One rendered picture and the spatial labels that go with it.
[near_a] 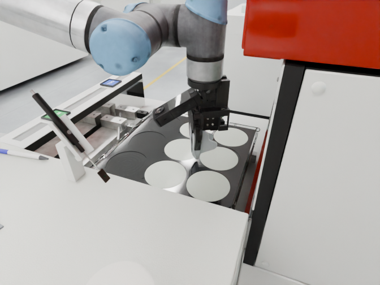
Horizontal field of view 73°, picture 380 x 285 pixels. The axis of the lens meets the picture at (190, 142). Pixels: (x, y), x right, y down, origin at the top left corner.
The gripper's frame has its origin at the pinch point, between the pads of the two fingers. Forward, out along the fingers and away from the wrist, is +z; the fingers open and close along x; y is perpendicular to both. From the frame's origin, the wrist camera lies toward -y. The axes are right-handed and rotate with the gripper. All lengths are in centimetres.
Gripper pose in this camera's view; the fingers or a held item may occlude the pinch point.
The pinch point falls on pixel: (193, 154)
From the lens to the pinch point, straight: 64.5
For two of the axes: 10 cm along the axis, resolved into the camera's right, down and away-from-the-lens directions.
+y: 9.8, -1.0, 1.5
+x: -1.8, -5.6, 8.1
